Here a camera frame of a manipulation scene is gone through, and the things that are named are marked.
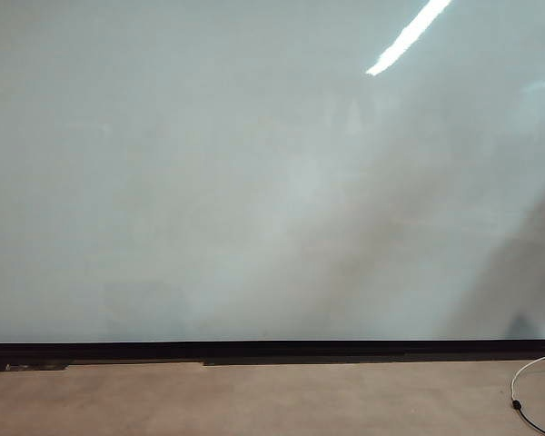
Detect black cable with connector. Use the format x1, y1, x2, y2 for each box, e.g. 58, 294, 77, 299
510, 397, 545, 436

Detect white board with black frame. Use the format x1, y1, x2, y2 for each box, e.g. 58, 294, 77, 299
0, 0, 545, 364

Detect white cable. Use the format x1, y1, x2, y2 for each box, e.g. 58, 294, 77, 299
510, 354, 545, 402

